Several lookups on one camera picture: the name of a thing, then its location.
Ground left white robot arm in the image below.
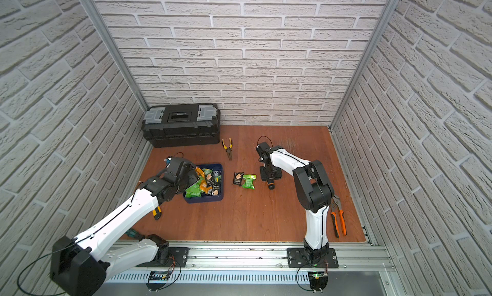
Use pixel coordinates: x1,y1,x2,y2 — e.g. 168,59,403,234
49,157,199,295

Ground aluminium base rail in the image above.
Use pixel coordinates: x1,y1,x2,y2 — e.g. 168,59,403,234
109,241,396,285

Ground orange handled pliers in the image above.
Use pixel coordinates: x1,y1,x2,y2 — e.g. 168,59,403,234
331,195,347,238

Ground right control board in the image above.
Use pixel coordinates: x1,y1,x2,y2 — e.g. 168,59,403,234
307,272,329,292

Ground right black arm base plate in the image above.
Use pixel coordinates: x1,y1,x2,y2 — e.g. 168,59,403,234
286,247,339,269

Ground left control board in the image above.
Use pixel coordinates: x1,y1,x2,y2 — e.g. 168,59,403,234
146,271,172,292

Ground black cookie packet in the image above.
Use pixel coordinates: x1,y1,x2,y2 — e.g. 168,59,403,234
233,172,244,186

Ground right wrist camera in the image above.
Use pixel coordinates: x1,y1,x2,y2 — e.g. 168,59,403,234
256,142,271,157

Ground green handled tool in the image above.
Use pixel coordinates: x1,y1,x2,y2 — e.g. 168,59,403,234
125,229,142,240

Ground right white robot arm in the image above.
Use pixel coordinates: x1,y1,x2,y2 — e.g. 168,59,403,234
256,142,334,261

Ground black plastic toolbox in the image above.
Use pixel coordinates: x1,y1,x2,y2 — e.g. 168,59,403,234
142,103,220,148

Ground yellow utility knife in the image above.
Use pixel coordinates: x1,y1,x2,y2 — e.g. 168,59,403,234
152,206,162,220

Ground control board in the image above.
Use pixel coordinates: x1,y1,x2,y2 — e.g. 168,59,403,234
307,272,329,292
146,271,172,292

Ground green cookie packet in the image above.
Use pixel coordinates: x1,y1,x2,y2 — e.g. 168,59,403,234
242,174,256,190

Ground yellow black pliers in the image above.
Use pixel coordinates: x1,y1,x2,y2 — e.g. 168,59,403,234
222,138,233,161

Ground dark blue storage box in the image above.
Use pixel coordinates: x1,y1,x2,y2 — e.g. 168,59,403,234
183,163,224,204

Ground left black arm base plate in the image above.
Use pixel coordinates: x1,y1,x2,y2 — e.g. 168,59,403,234
137,247,190,268

